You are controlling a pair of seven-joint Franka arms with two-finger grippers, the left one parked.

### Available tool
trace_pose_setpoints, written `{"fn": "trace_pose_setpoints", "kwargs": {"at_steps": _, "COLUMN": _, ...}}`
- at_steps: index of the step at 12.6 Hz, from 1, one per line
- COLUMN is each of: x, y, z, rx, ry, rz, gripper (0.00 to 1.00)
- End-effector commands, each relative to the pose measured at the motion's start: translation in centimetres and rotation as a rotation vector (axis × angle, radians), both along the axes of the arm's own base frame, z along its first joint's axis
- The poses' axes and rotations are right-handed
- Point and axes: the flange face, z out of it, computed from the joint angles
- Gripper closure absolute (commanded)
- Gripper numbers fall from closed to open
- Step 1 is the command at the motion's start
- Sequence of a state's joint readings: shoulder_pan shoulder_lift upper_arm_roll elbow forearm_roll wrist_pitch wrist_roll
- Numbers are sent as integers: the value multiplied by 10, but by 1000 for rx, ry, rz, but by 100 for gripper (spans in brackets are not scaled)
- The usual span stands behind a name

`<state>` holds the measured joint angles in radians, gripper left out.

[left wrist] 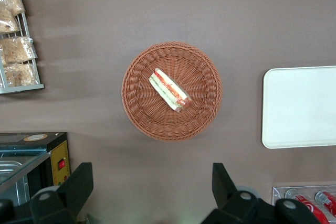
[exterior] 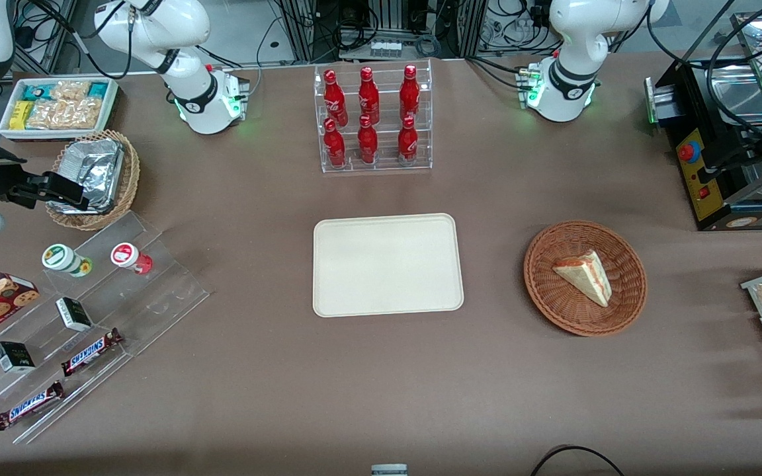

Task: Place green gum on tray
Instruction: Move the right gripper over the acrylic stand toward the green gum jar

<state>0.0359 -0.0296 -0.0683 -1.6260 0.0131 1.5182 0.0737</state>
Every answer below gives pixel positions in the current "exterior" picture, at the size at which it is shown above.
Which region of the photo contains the round brown wicker basket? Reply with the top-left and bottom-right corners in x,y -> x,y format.
524,220 -> 648,337

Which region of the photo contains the red cola bottle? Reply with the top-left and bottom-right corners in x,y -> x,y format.
323,69 -> 349,127
323,119 -> 347,168
357,116 -> 379,165
358,67 -> 380,125
398,116 -> 419,165
400,65 -> 421,121

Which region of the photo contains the tan wicker basket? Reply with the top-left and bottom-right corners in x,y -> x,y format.
46,130 -> 141,231

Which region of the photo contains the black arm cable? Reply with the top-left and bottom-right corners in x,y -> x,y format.
67,0 -> 136,80

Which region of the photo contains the clear acrylic stepped stand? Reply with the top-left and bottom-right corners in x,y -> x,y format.
0,210 -> 211,445

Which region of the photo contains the small black box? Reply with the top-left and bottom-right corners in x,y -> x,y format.
56,297 -> 93,333
0,341 -> 36,374

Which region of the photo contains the black floor cable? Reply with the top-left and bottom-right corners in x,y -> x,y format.
530,446 -> 626,476

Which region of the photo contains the white snack bin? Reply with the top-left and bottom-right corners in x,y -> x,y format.
0,77 -> 119,141

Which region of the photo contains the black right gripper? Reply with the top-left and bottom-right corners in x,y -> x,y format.
0,162 -> 89,213

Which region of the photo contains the green lid yogurt cup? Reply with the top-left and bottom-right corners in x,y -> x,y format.
42,244 -> 93,278

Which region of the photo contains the aluminium foil container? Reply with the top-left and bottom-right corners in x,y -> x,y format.
56,139 -> 125,215

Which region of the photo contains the yellow snack packet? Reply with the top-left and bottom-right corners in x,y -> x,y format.
9,100 -> 34,131

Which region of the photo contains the triangular wrapped sandwich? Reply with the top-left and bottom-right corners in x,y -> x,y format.
552,249 -> 613,308

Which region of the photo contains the black conveyor machine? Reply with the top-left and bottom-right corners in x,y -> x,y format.
644,0 -> 762,231

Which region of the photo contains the cream plastic tray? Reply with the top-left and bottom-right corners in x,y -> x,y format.
313,213 -> 464,318

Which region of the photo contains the clear bag of crackers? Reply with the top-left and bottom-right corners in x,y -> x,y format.
27,81 -> 103,130

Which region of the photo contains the red lid yogurt cup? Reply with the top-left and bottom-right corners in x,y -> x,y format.
110,243 -> 153,275

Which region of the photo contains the Snickers chocolate bar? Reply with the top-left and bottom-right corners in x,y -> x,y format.
60,328 -> 124,377
0,381 -> 65,431

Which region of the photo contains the clear acrylic bottle rack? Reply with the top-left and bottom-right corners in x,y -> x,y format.
314,59 -> 433,174

